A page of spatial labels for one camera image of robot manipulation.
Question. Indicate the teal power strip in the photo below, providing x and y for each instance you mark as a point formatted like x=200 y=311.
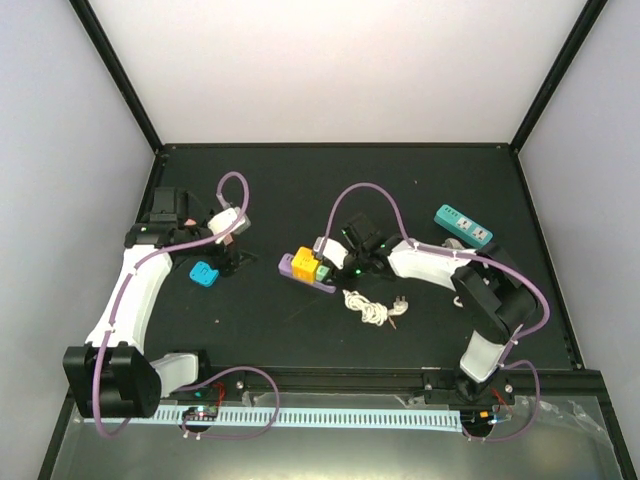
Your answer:
x=462 y=227

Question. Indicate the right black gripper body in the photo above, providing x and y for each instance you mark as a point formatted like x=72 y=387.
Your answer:
x=362 y=266

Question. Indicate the right circuit board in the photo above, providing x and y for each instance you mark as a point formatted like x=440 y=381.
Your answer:
x=486 y=417

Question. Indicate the black frame post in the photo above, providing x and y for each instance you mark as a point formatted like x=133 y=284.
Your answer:
x=577 y=36
x=99 y=38

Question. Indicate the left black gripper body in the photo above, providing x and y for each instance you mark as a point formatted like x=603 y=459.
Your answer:
x=218 y=260

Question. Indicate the right black frame post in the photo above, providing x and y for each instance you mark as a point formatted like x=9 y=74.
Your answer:
x=577 y=36

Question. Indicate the left black frame post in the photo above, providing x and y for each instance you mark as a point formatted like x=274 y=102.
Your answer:
x=99 y=38

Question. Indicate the light blue slotted cable duct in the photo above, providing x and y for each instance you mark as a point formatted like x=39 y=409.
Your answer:
x=332 y=418

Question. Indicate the yellow cube socket adapter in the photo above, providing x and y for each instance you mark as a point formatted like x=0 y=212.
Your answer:
x=304 y=265

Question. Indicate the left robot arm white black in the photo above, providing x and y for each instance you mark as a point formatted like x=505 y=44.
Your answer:
x=116 y=344

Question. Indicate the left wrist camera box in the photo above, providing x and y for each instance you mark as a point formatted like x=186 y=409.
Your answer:
x=223 y=220

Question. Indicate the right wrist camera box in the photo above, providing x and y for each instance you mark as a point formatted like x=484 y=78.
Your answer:
x=331 y=250

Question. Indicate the green plug adapter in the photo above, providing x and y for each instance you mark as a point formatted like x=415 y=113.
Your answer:
x=322 y=273

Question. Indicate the purple power strip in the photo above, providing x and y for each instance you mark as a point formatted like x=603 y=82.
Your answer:
x=285 y=269

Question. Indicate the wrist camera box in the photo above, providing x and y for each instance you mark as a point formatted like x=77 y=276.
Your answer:
x=223 y=220
x=331 y=250

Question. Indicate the left circuit board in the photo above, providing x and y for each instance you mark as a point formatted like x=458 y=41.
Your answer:
x=200 y=413

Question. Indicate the blue cube socket adapter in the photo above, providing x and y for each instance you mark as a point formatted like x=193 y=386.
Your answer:
x=204 y=274

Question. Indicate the circuit board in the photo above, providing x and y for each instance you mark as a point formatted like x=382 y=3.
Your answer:
x=486 y=417
x=200 y=413

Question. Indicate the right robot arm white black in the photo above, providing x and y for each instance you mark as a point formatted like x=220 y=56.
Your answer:
x=498 y=299

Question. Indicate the black front rail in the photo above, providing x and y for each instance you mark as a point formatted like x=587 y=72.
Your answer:
x=446 y=386

